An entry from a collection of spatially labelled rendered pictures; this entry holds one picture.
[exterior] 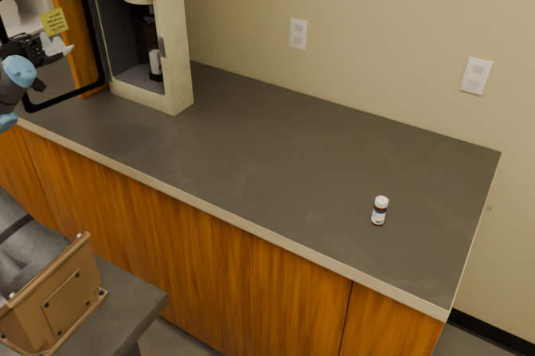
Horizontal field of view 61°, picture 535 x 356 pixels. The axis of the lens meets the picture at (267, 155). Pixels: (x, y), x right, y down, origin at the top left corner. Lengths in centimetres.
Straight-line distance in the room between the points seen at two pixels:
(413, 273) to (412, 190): 31
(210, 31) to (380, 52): 74
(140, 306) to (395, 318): 62
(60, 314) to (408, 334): 82
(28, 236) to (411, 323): 89
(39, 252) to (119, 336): 25
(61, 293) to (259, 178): 64
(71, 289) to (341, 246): 63
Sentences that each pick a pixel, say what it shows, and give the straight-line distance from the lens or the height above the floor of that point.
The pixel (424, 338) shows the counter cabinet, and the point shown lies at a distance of 128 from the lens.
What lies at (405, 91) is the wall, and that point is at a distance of 167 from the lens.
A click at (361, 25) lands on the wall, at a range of 164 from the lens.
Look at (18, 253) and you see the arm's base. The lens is 96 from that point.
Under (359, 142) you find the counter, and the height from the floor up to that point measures 94.
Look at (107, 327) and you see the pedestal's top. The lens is 108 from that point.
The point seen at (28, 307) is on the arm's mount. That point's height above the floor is 110.
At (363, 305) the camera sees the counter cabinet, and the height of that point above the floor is 79.
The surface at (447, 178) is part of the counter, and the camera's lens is 148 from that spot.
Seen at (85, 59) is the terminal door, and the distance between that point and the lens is 177.
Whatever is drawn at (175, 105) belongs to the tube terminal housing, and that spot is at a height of 98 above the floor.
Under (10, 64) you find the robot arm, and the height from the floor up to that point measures 133.
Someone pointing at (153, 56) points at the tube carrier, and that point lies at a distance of 171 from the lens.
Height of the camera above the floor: 181
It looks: 37 degrees down
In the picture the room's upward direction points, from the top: 1 degrees clockwise
